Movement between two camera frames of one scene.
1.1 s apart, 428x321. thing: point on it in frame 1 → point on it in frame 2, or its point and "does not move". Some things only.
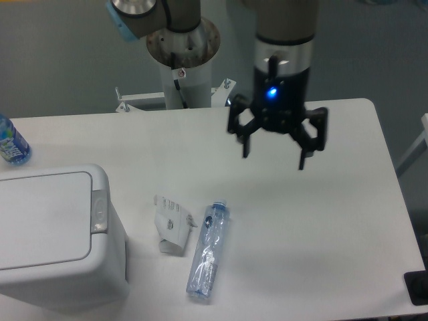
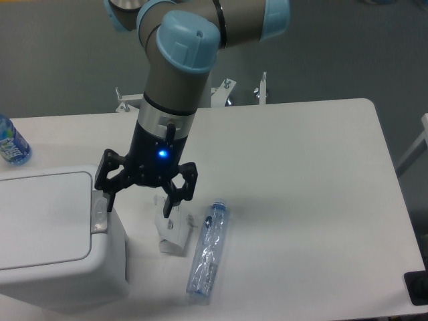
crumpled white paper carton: [173, 223] does not move
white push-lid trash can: [61, 244] does not move
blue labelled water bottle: [13, 147] does not move
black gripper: [279, 103] → [152, 161]
